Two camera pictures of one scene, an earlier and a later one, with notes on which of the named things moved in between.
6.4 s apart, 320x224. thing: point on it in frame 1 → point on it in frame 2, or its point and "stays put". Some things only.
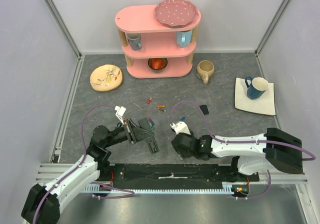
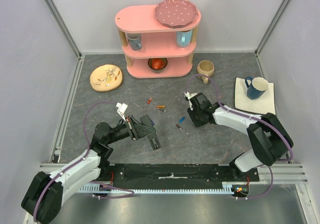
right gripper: [178, 147] → [196, 112]
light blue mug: [183, 39] stays put
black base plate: [178, 172] stays put
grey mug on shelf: [135, 40] stays put
